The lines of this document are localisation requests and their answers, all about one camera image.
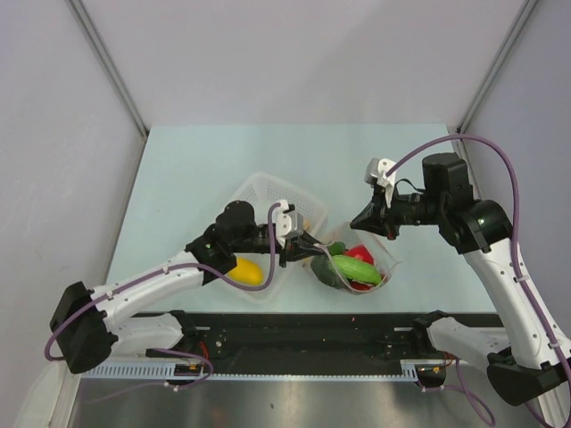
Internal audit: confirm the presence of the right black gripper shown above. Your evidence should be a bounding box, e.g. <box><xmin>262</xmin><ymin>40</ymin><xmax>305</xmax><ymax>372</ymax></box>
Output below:
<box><xmin>351</xmin><ymin>183</ymin><xmax>445</xmax><ymax>241</ymax></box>

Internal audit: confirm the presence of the red toy apple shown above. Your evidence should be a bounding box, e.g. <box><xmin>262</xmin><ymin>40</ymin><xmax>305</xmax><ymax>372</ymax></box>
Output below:
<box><xmin>343</xmin><ymin>244</ymin><xmax>375</xmax><ymax>265</ymax></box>

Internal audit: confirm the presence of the clear zip top bag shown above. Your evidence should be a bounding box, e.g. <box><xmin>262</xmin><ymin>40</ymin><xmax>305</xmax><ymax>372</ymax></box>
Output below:
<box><xmin>306</xmin><ymin>222</ymin><xmax>400</xmax><ymax>295</ymax></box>

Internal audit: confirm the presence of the light green toy cucumber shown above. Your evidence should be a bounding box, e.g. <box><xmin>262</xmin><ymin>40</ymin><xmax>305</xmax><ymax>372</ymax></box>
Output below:
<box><xmin>332</xmin><ymin>255</ymin><xmax>383</xmax><ymax>284</ymax></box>

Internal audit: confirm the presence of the yellow toy mango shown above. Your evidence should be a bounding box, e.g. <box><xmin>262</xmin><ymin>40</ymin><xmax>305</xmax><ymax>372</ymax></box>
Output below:
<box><xmin>227</xmin><ymin>257</ymin><xmax>264</xmax><ymax>286</ymax></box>

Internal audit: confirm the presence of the red toy lobster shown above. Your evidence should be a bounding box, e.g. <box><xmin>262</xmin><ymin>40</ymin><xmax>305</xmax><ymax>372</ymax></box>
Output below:
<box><xmin>350</xmin><ymin>280</ymin><xmax>379</xmax><ymax>292</ymax></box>

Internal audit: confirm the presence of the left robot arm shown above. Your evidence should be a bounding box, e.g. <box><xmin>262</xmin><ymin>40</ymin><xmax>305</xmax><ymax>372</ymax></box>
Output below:
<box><xmin>44</xmin><ymin>200</ymin><xmax>322</xmax><ymax>374</ymax></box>

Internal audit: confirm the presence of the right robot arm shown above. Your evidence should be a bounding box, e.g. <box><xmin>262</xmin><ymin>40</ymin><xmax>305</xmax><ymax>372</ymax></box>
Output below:
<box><xmin>350</xmin><ymin>152</ymin><xmax>570</xmax><ymax>406</ymax></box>

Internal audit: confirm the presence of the white plastic basket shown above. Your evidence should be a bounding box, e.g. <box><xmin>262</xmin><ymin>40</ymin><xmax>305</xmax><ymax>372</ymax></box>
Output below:
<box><xmin>220</xmin><ymin>171</ymin><xmax>329</xmax><ymax>305</ymax></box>

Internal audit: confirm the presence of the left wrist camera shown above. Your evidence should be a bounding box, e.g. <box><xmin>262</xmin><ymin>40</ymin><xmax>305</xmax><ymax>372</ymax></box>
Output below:
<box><xmin>274</xmin><ymin>200</ymin><xmax>304</xmax><ymax>248</ymax></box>

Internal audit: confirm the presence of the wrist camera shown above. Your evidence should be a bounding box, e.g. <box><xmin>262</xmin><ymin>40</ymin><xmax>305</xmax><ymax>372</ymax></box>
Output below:
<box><xmin>274</xmin><ymin>200</ymin><xmax>304</xmax><ymax>248</ymax></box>
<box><xmin>365</xmin><ymin>158</ymin><xmax>396</xmax><ymax>208</ymax></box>

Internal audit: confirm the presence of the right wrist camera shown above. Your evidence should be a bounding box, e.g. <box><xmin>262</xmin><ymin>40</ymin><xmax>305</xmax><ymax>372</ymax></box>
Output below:
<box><xmin>365</xmin><ymin>158</ymin><xmax>396</xmax><ymax>208</ymax></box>

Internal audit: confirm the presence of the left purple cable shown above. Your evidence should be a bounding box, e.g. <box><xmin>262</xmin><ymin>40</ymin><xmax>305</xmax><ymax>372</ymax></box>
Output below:
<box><xmin>43</xmin><ymin>201</ymin><xmax>283</xmax><ymax>361</ymax></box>

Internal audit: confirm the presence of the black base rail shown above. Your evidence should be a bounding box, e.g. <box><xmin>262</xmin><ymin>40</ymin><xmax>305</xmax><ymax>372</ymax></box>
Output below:
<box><xmin>142</xmin><ymin>311</ymin><xmax>505</xmax><ymax>378</ymax></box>

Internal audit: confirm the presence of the white slotted cable duct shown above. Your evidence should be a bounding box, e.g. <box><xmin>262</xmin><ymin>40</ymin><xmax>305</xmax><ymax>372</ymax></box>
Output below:
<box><xmin>82</xmin><ymin>360</ymin><xmax>418</xmax><ymax>383</ymax></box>

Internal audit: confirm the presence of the right aluminium frame post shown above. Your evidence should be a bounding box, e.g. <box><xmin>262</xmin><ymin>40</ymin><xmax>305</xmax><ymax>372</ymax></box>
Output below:
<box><xmin>451</xmin><ymin>0</ymin><xmax>541</xmax><ymax>134</ymax></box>

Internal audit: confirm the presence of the aluminium frame post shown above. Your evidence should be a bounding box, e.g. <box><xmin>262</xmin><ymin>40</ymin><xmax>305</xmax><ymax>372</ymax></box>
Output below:
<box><xmin>65</xmin><ymin>0</ymin><xmax>150</xmax><ymax>140</ymax></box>
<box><xmin>451</xmin><ymin>0</ymin><xmax>541</xmax><ymax>134</ymax></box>

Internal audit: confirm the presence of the left aluminium frame post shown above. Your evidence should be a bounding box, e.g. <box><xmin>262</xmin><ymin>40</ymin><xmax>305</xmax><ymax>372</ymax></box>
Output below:
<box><xmin>65</xmin><ymin>0</ymin><xmax>150</xmax><ymax>140</ymax></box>

